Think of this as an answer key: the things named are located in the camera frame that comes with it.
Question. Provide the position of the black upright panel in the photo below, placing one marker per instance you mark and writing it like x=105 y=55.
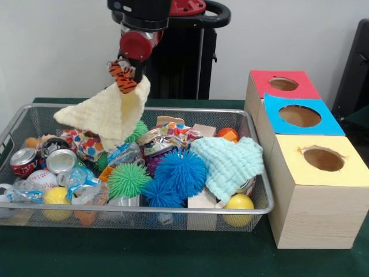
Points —
x=354 y=72

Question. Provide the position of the small blue spiky ball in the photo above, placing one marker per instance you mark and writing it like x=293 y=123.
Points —
x=161 y=194

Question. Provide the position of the mint waffle cloth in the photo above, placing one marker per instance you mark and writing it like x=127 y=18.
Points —
x=230 y=163

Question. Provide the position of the dark green table cloth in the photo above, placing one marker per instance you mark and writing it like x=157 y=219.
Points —
x=360 y=116
x=144 y=254

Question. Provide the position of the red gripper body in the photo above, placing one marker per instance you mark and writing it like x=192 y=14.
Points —
x=135 y=44

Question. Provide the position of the cream waffle cloth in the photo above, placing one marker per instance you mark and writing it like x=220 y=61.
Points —
x=109 y=115

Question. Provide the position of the red cola can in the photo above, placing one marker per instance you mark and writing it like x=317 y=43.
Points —
x=24 y=163

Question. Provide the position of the red robot base flange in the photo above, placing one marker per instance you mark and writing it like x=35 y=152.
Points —
x=190 y=7

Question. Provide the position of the silver drink can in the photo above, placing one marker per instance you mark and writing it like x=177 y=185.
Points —
x=61 y=161

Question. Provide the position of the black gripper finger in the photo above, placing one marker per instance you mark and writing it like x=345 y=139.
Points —
x=139 y=72
x=121 y=56

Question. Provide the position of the silver mesh bin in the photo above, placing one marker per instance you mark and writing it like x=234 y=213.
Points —
x=121 y=222

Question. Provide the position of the white baseball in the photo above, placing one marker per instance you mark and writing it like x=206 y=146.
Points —
x=43 y=178

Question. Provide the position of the yellow plastic ball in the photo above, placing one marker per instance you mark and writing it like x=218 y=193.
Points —
x=239 y=203
x=56 y=196

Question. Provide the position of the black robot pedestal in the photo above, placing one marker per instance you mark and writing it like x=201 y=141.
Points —
x=178 y=57

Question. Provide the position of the brown plush toy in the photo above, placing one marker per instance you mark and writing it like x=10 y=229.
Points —
x=31 y=142

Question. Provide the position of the green spiky ball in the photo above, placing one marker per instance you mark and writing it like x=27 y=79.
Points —
x=128 y=181

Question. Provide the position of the orange striped tiger plush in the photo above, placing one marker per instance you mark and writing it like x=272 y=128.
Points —
x=124 y=78

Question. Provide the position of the wooden box with three holes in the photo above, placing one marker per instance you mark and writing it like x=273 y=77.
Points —
x=317 y=216

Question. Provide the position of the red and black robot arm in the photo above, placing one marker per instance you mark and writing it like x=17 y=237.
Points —
x=141 y=11

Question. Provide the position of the large blue spiky ball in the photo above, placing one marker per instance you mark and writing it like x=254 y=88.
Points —
x=181 y=172

